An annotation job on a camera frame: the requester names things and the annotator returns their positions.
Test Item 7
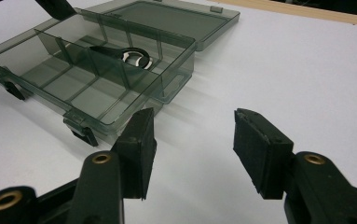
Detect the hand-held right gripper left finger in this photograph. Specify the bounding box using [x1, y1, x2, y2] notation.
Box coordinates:
[110, 107, 158, 200]

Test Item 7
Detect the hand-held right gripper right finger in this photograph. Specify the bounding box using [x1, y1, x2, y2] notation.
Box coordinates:
[232, 107, 295, 200]

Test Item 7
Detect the black tool with silver ring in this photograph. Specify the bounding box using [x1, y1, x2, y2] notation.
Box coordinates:
[89, 45, 154, 71]

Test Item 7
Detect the smoky translucent plastic organizer box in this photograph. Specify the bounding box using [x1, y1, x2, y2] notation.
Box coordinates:
[0, 0, 241, 147]

